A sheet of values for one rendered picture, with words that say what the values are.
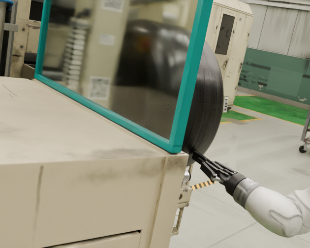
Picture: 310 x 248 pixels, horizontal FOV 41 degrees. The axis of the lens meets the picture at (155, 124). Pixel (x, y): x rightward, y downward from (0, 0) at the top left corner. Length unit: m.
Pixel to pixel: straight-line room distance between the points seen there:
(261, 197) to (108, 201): 0.75
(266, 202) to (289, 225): 0.09
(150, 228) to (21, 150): 0.24
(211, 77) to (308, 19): 11.70
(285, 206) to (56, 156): 0.83
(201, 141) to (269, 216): 0.38
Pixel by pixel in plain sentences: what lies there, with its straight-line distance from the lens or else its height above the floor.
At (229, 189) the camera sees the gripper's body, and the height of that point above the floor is 1.00.
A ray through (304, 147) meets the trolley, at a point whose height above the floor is 0.09.
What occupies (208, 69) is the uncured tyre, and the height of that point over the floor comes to 1.34.
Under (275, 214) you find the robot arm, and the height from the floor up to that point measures 1.01.
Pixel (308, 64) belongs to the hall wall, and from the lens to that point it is 12.88.
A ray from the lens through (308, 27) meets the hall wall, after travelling 13.08.
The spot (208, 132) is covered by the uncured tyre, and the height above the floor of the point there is 1.13.
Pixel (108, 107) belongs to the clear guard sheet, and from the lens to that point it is 0.78.
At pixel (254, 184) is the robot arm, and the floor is 1.05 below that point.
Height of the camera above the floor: 1.45
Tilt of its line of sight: 13 degrees down
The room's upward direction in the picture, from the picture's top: 11 degrees clockwise
